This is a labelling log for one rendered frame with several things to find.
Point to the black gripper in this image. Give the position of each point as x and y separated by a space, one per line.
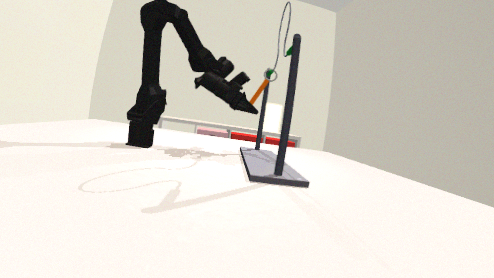
232 96

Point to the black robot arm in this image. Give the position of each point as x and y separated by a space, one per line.
151 99

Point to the orange bar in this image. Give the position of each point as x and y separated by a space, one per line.
261 88

